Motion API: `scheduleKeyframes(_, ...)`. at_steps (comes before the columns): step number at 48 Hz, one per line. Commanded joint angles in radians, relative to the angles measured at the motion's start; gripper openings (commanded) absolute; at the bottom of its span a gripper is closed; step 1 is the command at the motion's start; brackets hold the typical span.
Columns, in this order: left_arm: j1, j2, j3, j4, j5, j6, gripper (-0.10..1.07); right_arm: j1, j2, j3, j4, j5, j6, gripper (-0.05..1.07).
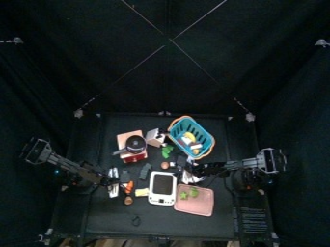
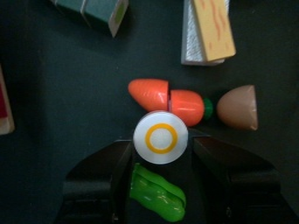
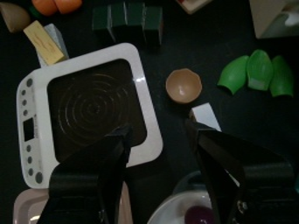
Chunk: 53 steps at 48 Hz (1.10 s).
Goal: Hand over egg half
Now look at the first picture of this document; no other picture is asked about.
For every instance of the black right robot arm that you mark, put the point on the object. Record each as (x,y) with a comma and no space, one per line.
(258,162)

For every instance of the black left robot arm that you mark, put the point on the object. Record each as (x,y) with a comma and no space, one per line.
(53,158)

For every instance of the brown toy egg half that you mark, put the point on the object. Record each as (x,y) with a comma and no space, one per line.
(128,200)
(164,165)

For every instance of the dark grey toy block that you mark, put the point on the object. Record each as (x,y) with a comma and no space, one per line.
(124,176)
(144,171)

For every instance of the orange toy carrot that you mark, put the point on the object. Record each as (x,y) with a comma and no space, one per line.
(128,187)

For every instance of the green toy vegetable slice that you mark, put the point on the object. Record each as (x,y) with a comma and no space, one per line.
(193,192)

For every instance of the green toy star piece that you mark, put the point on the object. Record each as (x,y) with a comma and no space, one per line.
(183,195)

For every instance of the white toy food piece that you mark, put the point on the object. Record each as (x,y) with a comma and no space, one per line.
(187,140)

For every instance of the yellow toy cheese slice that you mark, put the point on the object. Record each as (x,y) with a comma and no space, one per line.
(140,192)

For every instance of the white toy tablet black screen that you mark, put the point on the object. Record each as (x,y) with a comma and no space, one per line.
(161,188)

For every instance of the pink cutting board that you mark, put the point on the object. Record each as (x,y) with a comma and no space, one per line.
(193,200)

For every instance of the yellow toy banana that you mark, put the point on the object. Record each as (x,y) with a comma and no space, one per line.
(189,136)

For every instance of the black toy frying pan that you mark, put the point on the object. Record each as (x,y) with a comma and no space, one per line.
(133,144)

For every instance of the white cube box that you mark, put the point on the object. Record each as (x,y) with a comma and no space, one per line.
(155,136)

